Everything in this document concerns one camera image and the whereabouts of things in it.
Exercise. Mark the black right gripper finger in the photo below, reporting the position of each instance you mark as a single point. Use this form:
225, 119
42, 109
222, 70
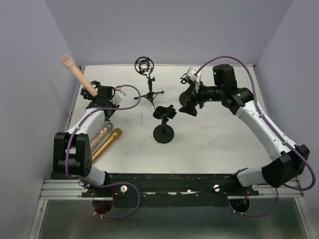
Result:
189, 107
188, 94

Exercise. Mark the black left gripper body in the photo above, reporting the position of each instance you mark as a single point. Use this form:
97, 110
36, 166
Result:
113, 106

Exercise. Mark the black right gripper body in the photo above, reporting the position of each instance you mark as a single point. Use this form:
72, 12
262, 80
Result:
209, 93

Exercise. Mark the black round-base orange-mic stand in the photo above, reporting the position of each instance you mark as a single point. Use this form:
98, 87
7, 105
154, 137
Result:
164, 133

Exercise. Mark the gold microphone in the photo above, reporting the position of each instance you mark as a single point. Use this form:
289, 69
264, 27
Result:
115, 134

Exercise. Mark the black tripod microphone stand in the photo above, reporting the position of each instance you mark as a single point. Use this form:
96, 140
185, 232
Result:
145, 66

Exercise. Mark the glitter silver-head microphone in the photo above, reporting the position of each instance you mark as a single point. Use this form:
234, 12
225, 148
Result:
106, 128

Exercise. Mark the pink beige microphone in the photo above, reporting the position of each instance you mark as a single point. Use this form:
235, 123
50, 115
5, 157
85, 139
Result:
69, 64

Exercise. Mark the black round-base clip stand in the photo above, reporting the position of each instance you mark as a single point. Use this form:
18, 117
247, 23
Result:
182, 96

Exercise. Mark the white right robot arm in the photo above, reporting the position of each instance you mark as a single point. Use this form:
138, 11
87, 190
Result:
287, 157

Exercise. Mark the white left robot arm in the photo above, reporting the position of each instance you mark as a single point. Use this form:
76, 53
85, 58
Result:
72, 153

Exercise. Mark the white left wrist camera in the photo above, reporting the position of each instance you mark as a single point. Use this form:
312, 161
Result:
118, 96

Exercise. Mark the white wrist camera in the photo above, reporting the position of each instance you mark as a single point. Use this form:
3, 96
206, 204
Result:
192, 76
118, 96

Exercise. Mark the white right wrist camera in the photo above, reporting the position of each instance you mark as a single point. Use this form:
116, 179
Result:
192, 76

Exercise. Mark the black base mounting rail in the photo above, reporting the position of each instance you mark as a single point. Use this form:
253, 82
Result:
127, 190

